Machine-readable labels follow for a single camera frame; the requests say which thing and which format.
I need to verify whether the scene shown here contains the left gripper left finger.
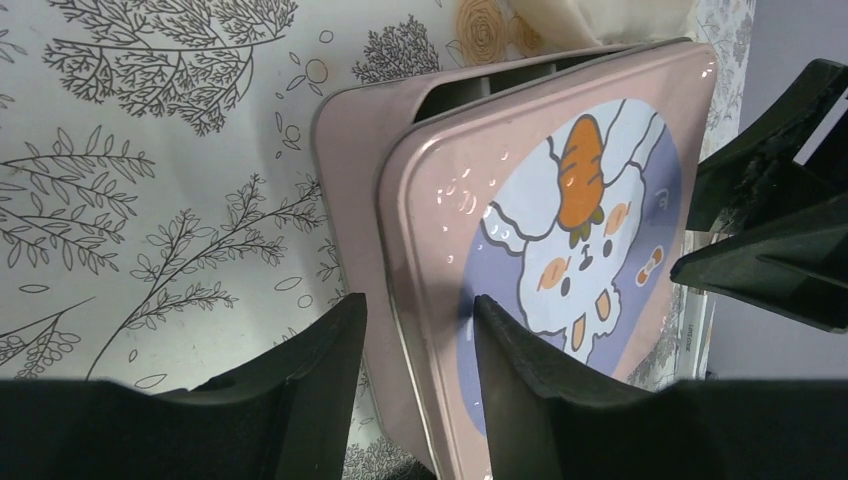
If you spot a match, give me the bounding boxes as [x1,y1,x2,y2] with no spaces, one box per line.
[1,293,367,479]

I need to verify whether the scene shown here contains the metal serving tongs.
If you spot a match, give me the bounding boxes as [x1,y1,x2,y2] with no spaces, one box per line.
[675,288,715,380]

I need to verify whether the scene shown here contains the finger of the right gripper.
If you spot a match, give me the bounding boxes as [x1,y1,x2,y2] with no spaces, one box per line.
[686,59,847,234]
[670,193,847,333]

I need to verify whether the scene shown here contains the silver metal tray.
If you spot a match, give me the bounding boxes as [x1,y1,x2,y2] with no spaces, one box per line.
[375,39,716,479]

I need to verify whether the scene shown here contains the pink grid box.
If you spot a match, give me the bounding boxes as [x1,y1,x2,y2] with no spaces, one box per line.
[311,42,631,458]

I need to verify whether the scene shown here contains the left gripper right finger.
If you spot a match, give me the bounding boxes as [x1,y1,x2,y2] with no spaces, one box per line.
[473,295,847,479]

